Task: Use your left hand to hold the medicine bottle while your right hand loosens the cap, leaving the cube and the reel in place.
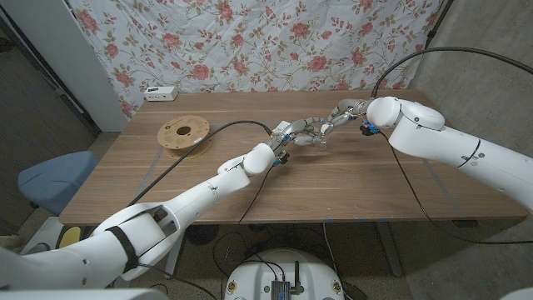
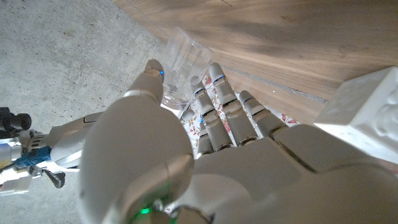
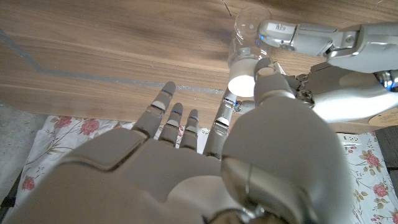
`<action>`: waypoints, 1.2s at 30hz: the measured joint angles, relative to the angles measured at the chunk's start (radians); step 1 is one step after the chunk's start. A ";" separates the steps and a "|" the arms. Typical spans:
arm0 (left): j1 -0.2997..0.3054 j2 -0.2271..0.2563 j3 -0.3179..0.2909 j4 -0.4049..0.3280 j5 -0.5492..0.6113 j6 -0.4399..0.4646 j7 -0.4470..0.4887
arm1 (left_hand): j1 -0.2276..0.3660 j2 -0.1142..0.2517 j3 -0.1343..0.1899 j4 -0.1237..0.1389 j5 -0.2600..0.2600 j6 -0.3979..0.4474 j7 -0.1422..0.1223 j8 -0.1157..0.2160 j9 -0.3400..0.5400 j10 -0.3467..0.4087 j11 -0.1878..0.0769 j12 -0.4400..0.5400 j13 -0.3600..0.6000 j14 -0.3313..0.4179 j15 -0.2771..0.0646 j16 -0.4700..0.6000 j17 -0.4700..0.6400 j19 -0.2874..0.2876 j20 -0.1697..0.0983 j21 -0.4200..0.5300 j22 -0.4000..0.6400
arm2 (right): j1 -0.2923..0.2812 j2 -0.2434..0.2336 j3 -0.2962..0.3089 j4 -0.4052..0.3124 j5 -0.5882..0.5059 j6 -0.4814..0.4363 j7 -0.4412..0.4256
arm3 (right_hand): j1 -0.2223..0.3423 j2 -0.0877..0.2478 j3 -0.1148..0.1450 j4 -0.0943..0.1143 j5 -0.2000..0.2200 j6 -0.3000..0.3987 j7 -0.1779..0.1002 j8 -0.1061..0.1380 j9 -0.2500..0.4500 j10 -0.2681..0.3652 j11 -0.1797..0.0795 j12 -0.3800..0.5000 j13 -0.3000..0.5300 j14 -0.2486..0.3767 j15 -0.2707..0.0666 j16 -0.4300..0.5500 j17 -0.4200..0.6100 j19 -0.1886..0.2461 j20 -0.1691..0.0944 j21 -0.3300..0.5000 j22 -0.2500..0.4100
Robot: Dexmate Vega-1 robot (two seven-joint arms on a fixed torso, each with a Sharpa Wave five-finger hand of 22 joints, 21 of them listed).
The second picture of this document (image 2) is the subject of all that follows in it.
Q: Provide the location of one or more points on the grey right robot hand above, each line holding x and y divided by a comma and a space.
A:
68, 140

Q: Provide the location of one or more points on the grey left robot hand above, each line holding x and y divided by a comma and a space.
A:
248, 174

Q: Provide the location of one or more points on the clear medicine bottle white cap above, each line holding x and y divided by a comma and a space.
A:
186, 53

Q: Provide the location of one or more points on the white cube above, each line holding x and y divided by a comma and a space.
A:
360, 115

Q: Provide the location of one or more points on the floral backdrop cloth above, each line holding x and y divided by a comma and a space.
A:
193, 132

